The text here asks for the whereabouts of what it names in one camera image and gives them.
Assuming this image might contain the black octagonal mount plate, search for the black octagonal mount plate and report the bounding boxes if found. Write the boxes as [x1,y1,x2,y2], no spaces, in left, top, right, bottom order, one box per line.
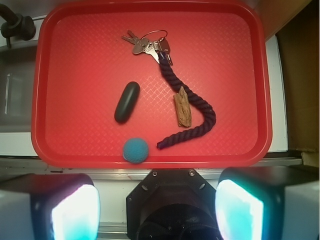
[126,169,222,240]

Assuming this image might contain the red plastic tray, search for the red plastic tray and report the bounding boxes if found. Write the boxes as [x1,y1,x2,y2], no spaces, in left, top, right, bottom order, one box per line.
[31,0,272,169]

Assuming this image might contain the silver keys on ring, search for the silver keys on ring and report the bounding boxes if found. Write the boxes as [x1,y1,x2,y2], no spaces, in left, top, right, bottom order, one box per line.
[121,29,173,66]

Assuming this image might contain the dark purple rope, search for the dark purple rope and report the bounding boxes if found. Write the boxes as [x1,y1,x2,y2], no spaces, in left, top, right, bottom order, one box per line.
[156,50,217,150]

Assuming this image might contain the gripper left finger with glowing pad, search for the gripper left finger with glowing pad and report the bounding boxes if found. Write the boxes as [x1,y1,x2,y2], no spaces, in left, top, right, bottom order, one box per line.
[0,173,101,240]

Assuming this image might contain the dark green plastic pickle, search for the dark green plastic pickle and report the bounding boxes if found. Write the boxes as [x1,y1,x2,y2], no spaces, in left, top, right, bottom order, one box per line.
[114,81,140,124]

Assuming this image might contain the blue felt ball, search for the blue felt ball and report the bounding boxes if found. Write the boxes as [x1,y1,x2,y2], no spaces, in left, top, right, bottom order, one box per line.
[122,137,149,164]

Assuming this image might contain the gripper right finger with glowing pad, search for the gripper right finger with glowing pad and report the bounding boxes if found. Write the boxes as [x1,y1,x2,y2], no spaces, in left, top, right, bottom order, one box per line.
[215,166,320,240]

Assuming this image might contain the small brown wood piece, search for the small brown wood piece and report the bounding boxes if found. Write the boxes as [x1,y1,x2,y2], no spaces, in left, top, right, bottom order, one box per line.
[173,86,192,128]

